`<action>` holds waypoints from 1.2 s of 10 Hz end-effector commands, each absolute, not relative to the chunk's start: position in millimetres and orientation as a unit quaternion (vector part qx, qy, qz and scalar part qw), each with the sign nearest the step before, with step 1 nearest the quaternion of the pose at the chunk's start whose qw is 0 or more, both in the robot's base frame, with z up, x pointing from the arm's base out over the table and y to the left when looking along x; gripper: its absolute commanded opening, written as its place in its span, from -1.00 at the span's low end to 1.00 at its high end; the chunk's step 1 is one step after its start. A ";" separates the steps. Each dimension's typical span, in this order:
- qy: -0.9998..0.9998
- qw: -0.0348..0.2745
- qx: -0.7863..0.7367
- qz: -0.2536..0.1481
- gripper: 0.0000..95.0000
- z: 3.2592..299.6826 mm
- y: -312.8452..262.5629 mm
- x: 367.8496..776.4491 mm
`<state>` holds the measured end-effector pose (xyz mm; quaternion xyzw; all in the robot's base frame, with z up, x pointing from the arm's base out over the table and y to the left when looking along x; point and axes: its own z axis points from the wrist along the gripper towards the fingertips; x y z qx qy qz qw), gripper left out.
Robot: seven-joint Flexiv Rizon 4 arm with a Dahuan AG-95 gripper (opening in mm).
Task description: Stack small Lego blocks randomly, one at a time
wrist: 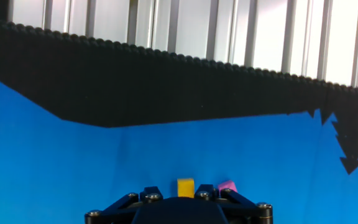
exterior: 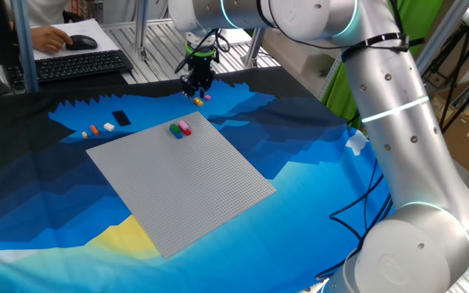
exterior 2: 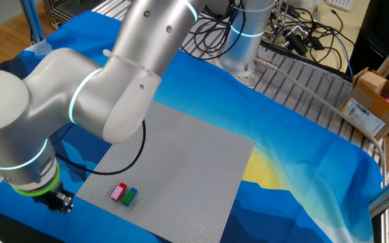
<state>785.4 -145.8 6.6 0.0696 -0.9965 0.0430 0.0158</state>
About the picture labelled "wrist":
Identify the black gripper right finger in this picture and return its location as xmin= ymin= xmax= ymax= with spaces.
xmin=194 ymin=184 xmax=273 ymax=224

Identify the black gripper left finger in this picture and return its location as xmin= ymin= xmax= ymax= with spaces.
xmin=84 ymin=185 xmax=164 ymax=224

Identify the yellow Lego brick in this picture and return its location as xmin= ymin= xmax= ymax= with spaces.
xmin=177 ymin=177 xmax=196 ymax=199

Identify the small magenta Lego brick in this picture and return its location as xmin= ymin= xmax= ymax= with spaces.
xmin=218 ymin=179 xmax=239 ymax=194

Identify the blue mountain print tablecloth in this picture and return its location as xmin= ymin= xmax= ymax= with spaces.
xmin=0 ymin=17 xmax=358 ymax=224

